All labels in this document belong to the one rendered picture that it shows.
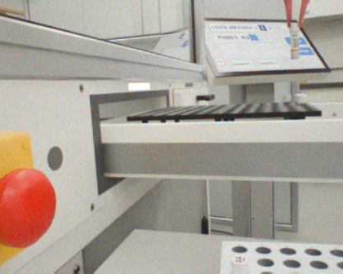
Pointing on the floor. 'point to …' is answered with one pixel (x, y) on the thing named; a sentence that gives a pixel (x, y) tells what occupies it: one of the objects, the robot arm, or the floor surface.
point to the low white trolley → (171, 253)
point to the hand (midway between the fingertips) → (295, 20)
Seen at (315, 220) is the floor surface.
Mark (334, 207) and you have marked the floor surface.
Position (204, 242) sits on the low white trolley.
